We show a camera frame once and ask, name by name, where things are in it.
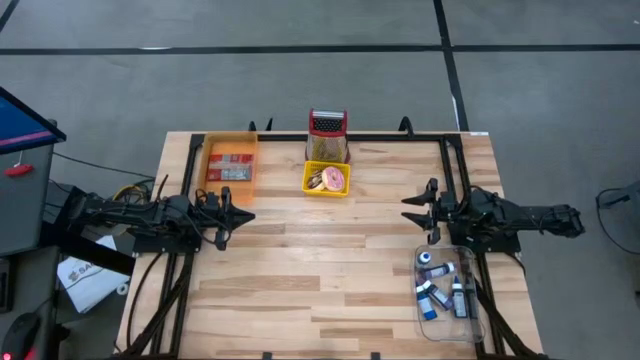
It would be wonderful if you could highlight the yellow perforated plastic basket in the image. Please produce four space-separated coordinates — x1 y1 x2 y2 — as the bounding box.
301 160 352 199

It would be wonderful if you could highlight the orange translucent plastic bin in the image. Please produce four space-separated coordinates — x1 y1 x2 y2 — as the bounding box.
197 131 260 206

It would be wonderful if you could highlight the black computer mouse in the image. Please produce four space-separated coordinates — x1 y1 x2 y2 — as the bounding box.
0 312 44 360

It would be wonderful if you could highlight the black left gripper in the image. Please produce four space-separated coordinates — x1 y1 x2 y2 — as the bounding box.
202 186 257 251

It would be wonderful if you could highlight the pink frosted toy donut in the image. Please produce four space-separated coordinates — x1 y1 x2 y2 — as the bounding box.
321 166 346 194

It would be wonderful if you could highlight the metal box grater red handle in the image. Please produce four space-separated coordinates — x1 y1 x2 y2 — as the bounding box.
305 108 350 165

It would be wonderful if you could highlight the black stand beam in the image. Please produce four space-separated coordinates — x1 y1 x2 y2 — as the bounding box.
39 219 136 276

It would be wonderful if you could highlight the red popcorn packet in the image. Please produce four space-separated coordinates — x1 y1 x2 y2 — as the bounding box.
206 153 255 182

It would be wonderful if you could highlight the black aluminium rig frame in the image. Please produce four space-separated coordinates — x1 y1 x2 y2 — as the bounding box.
149 132 544 360

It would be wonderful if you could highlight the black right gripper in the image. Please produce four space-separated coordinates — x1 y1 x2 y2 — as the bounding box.
400 177 454 246

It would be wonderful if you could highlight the black box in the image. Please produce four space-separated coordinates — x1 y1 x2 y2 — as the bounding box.
47 182 96 221

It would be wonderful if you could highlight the clear plastic container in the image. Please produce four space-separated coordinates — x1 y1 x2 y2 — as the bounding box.
413 244 485 344

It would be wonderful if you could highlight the white printed bag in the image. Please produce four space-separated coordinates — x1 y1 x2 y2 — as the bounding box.
56 234 132 315

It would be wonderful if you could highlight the yellow power cable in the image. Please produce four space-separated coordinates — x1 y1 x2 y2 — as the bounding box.
112 182 151 201

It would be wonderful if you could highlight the grey cabinet blue top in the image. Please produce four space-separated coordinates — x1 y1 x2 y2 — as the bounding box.
0 87 67 257

